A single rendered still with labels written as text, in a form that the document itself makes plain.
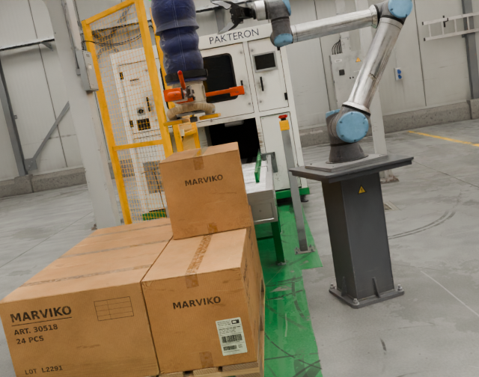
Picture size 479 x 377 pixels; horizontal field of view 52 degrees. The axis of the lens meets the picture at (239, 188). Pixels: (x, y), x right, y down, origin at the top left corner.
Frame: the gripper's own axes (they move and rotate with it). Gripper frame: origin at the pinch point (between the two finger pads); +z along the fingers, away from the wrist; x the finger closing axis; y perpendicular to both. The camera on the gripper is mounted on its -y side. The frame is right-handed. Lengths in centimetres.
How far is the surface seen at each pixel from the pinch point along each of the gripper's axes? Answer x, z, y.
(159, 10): 11.8, 26.9, 17.2
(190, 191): -80, 26, -4
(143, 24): 30, 56, 139
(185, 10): 9.9, 13.8, 19.0
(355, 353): -158, -37, -44
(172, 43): -5.7, 23.7, 17.1
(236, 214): -96, 6, -4
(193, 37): -4.0, 12.7, 20.9
